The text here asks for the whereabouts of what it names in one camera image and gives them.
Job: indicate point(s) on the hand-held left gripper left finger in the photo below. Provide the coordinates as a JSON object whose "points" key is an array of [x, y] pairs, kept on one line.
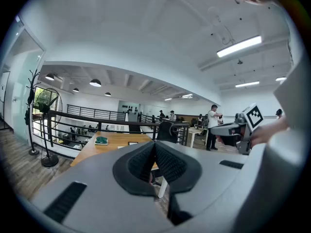
{"points": [[121, 173]]}

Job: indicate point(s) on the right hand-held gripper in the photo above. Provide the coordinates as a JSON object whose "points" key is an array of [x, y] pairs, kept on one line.
{"points": [[253, 116]]}

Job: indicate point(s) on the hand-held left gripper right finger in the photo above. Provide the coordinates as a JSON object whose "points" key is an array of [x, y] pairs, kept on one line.
{"points": [[189, 176]]}

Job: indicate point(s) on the person's right forearm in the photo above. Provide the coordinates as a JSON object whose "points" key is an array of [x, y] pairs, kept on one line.
{"points": [[278, 130]]}

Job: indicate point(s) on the person's right hand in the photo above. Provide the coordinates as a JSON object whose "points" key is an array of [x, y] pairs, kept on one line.
{"points": [[260, 136]]}

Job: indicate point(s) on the black framed picture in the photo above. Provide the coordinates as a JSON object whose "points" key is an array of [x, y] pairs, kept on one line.
{"points": [[133, 143]]}

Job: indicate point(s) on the green tissue packet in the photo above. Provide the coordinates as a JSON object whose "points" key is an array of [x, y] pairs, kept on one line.
{"points": [[101, 141]]}

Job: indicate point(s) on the person's white shirt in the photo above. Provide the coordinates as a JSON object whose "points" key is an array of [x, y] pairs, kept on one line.
{"points": [[294, 98]]}

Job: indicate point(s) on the wooden desk with white legs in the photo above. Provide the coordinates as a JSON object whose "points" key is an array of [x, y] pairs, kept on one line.
{"points": [[195, 130]]}

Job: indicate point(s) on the black mesh office chair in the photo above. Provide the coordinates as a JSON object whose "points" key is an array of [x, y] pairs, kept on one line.
{"points": [[167, 132]]}

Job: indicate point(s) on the black metal railing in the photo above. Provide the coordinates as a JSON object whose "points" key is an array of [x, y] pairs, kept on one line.
{"points": [[97, 111]]}

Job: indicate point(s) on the black pendant lamp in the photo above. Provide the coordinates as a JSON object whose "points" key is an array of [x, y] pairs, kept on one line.
{"points": [[95, 82], [108, 94], [75, 90], [49, 77]]}

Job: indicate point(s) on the black standing fan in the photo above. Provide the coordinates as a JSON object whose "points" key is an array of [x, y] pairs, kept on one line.
{"points": [[47, 105]]}

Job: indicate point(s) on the large glass window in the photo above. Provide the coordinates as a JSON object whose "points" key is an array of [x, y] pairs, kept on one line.
{"points": [[42, 97]]}

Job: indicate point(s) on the black coat rack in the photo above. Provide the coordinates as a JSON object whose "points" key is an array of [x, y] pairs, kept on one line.
{"points": [[30, 101]]}

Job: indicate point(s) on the wall panel with black caps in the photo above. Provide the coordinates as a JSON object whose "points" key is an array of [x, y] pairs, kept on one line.
{"points": [[128, 107]]}

